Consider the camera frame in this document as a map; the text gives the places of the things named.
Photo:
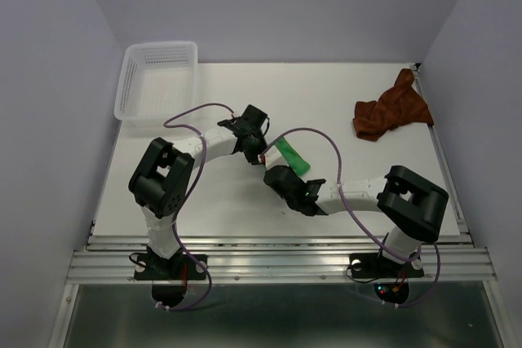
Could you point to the green microfiber towel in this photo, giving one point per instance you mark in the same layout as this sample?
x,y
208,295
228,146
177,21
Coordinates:
x,y
293,159

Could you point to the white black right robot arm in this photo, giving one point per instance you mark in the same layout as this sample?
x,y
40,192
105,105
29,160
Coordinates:
x,y
415,205

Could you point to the brown microfiber towel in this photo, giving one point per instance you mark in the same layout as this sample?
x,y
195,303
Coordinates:
x,y
398,106

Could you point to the aluminium mounting rail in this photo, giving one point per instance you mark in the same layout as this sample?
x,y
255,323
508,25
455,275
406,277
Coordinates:
x,y
275,260

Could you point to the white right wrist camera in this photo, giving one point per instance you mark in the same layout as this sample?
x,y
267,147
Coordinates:
x,y
272,158

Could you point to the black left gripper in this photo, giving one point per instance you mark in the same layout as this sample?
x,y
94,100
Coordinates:
x,y
252,157

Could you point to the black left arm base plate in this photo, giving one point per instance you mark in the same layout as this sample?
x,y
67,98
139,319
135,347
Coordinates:
x,y
150,267

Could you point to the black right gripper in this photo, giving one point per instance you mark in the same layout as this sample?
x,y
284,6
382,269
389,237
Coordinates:
x,y
291,170

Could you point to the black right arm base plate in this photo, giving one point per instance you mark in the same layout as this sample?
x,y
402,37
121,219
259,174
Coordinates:
x,y
374,266

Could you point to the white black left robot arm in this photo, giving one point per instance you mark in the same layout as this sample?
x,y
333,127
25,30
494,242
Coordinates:
x,y
168,171

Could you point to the white perforated plastic basket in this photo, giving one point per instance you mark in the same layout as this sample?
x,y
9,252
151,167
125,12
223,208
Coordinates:
x,y
157,81

